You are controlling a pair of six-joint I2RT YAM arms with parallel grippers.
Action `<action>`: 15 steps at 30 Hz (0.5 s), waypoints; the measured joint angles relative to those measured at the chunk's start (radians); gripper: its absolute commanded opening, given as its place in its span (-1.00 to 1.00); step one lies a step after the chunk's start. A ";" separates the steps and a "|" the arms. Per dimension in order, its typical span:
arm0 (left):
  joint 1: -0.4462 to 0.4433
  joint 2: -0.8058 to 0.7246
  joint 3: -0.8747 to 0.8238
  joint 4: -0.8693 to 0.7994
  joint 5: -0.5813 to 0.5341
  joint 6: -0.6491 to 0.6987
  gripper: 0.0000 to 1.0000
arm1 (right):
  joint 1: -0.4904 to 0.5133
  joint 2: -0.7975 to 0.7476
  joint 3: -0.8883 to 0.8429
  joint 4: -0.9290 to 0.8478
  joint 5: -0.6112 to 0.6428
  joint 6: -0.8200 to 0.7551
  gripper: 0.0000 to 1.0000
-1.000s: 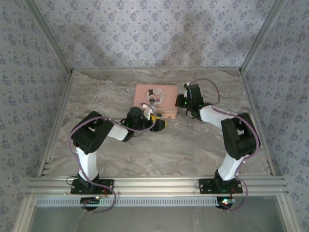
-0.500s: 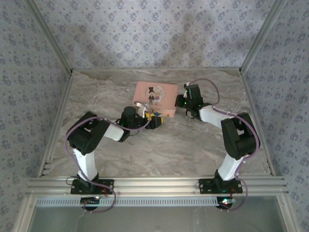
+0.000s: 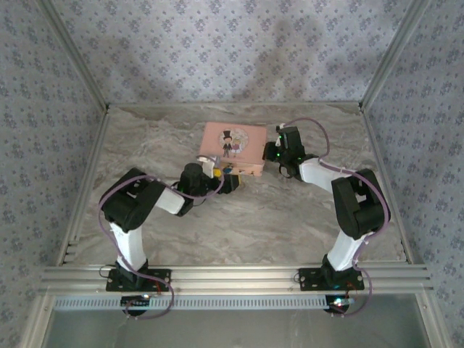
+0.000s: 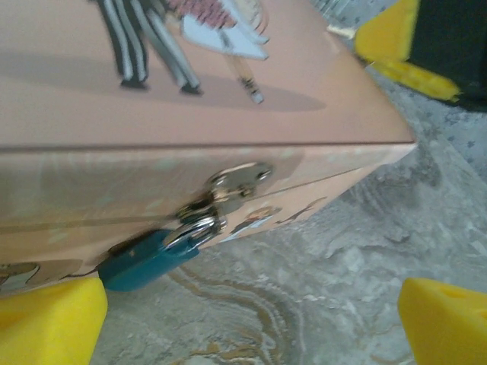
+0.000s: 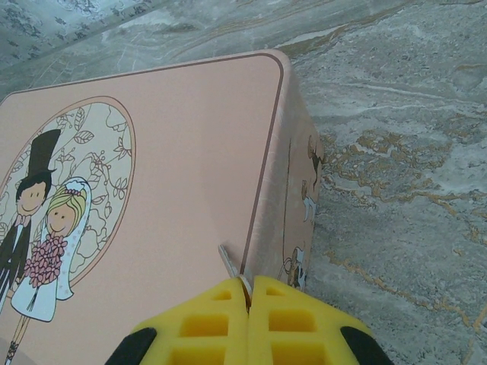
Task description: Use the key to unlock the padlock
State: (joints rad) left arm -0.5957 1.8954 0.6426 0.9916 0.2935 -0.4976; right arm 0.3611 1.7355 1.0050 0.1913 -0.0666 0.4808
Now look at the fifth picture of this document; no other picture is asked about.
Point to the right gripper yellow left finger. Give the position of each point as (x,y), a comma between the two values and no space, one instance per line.
(213,304)

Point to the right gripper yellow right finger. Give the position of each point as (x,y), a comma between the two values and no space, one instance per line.
(289,304)

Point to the small silver key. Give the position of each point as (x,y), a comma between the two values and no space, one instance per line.
(230,263)

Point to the pink wedding cartoon tin box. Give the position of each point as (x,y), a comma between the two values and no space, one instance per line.
(190,152)

